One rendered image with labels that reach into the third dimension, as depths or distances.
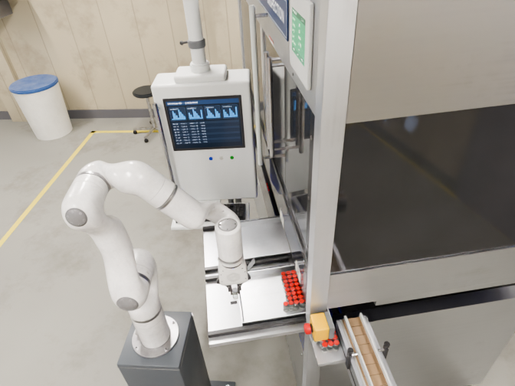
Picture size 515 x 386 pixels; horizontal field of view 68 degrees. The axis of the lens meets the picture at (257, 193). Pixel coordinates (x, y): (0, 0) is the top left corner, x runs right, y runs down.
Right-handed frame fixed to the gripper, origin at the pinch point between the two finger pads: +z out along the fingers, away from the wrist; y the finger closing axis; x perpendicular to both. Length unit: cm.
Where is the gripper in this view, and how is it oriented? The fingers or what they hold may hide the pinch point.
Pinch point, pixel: (234, 287)
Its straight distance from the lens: 144.1
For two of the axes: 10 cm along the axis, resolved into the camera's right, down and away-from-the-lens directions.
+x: -1.5, -6.0, 7.8
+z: 0.3, 7.9, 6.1
